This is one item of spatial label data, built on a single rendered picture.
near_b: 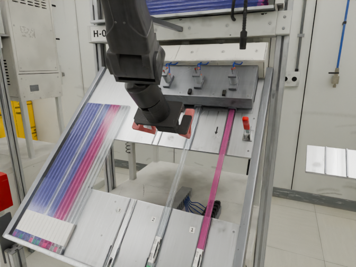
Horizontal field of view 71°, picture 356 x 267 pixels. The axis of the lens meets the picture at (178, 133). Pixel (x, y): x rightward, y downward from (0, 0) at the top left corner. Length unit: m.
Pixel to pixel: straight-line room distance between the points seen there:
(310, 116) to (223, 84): 1.67
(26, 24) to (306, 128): 2.22
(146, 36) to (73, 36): 2.95
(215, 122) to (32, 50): 1.40
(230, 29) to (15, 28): 1.33
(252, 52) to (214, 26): 0.16
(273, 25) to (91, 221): 0.79
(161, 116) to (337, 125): 2.04
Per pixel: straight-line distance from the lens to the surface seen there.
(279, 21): 0.88
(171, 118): 0.53
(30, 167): 1.93
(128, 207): 0.75
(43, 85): 1.92
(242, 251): 0.63
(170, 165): 1.56
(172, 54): 0.92
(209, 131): 0.77
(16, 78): 1.82
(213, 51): 0.88
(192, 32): 0.93
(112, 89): 1.04
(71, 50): 3.35
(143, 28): 0.38
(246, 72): 0.82
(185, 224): 0.67
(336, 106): 2.40
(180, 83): 0.83
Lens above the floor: 1.22
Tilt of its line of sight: 15 degrees down
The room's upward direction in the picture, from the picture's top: straight up
